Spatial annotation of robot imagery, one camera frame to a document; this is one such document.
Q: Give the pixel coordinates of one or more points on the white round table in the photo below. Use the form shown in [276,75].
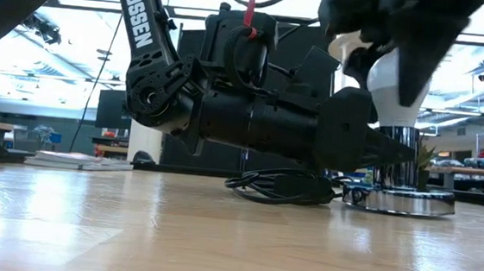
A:
[340,46]

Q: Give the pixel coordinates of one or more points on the succulent in black pot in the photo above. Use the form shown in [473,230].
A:
[424,160]

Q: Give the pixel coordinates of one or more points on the white cylinder bin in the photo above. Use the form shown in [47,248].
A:
[144,145]

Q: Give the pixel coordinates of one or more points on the long wooden bench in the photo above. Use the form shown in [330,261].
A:
[472,172]

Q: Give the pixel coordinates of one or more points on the green trailing plant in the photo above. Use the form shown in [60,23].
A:
[367,176]

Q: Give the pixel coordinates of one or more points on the small blue box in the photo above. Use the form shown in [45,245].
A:
[55,138]

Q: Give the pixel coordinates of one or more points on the black ceiling-mounted camera rig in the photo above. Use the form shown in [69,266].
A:
[44,31]

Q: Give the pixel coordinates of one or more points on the white lightbulb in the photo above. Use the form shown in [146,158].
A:
[383,99]

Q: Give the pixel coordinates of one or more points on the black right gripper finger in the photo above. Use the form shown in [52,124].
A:
[421,54]
[360,62]

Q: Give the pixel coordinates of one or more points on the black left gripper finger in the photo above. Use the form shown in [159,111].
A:
[385,151]

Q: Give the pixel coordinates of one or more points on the black computer mouse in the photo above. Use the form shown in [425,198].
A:
[142,161]

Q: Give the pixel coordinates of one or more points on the chrome lamp base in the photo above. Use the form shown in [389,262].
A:
[397,201]

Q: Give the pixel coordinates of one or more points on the black monitor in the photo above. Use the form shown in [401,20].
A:
[109,112]

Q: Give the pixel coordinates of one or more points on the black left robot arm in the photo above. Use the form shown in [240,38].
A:
[136,19]

